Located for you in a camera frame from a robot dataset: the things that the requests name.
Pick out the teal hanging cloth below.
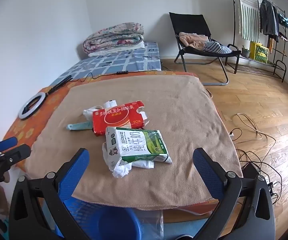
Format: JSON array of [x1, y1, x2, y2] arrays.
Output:
[[277, 12, 288, 28]]

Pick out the black folding chair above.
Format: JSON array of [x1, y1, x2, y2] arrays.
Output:
[[169, 12, 242, 86]]

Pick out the white power strip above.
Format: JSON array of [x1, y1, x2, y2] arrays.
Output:
[[259, 175, 279, 198]]

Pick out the striped grey cloth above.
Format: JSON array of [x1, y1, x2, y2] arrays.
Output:
[[203, 41, 233, 55]]

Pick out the white ring light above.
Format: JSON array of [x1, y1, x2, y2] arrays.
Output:
[[18, 75, 73, 120]]

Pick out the green striped hanging cloth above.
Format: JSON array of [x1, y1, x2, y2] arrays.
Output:
[[234, 0, 261, 42]]

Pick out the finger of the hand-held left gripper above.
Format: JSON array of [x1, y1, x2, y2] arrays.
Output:
[[0, 144, 32, 172], [0, 137, 18, 157]]

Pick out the dark hanging jacket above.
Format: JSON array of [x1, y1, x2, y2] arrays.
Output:
[[259, 0, 279, 37]]

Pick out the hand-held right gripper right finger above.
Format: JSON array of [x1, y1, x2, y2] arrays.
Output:
[[192, 147, 276, 240]]

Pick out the light green wrapper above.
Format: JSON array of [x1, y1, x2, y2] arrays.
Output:
[[66, 121, 94, 131]]

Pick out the black metal clothes rack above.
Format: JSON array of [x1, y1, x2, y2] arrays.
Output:
[[227, 0, 288, 83]]

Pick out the beige fleece blanket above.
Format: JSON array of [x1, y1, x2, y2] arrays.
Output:
[[24, 74, 243, 211]]

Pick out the green white milk carton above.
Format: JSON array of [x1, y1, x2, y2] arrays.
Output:
[[106, 127, 172, 165]]

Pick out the white tissue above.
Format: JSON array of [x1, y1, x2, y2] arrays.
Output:
[[102, 142, 155, 178]]

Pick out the blue plaid bed sheet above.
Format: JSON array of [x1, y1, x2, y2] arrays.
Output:
[[50, 42, 162, 87]]

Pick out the clear plastic bag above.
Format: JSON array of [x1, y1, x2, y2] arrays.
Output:
[[134, 209, 165, 240]]

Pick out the yellow crate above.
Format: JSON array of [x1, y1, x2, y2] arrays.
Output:
[[249, 41, 270, 64]]

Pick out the black adapter box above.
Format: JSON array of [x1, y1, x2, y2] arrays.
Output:
[[241, 162, 262, 178]]

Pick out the white floor cable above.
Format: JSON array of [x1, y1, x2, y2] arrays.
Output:
[[230, 114, 269, 142]]

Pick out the blue plastic basket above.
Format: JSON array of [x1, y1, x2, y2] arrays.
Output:
[[55, 196, 164, 240]]

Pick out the white plastic bag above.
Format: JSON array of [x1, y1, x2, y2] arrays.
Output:
[[83, 107, 102, 123]]

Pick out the folded floral quilt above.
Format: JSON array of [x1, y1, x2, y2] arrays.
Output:
[[82, 23, 144, 54]]

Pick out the peach blanket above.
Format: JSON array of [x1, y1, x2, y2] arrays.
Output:
[[179, 32, 209, 49]]

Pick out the black floor cables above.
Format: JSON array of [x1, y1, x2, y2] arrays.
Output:
[[230, 127, 284, 205]]

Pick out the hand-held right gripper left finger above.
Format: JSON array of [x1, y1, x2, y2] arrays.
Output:
[[8, 148, 91, 240]]

